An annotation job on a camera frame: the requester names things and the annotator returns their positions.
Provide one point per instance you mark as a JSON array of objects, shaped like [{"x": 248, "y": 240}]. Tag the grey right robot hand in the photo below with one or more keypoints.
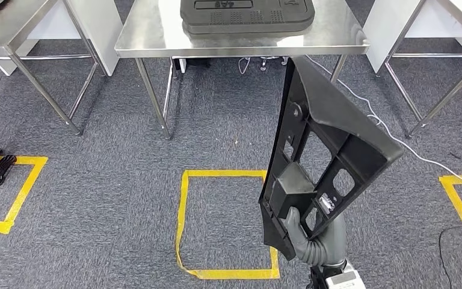
[{"x": 336, "y": 243}]

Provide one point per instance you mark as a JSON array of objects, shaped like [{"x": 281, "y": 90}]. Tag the black plastic plate bracket part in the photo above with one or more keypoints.
[{"x": 334, "y": 111}]

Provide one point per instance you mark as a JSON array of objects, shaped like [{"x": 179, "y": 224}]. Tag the small black floor scrap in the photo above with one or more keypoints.
[{"x": 455, "y": 155}]

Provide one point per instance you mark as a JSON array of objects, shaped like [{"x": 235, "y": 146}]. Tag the yellow floor tape square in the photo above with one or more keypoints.
[{"x": 183, "y": 223}]

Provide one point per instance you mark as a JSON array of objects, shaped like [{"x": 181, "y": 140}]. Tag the white partition panel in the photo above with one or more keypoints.
[
  {"x": 386, "y": 32},
  {"x": 95, "y": 32}
]

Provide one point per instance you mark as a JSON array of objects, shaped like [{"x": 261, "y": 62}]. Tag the white power strip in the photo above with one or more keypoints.
[{"x": 182, "y": 65}]

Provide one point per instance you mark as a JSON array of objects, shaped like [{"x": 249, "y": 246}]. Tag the black moulded fixture tray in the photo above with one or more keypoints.
[{"x": 247, "y": 22}]

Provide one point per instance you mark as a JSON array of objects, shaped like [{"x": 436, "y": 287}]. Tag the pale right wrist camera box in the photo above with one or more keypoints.
[{"x": 346, "y": 281}]

